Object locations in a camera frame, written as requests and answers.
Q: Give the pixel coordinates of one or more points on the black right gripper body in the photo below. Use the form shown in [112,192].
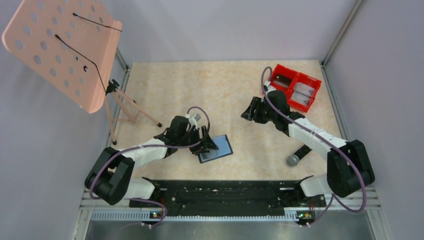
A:
[260,112]

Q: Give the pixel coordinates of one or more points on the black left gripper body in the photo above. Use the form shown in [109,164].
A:
[192,136]

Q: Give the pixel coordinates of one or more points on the black credit card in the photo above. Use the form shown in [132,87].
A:
[282,81]
[207,156]

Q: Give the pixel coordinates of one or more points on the blue leather card holder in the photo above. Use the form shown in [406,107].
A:
[223,149]

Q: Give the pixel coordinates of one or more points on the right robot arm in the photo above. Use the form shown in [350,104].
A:
[348,166]

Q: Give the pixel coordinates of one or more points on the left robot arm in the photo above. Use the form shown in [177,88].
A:
[110,178]

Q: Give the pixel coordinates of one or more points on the red double bin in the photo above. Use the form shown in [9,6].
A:
[296,77]

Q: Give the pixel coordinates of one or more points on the black microphone grey head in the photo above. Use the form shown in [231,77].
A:
[294,159]

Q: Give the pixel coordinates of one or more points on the pink music stand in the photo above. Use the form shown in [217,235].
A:
[63,55]

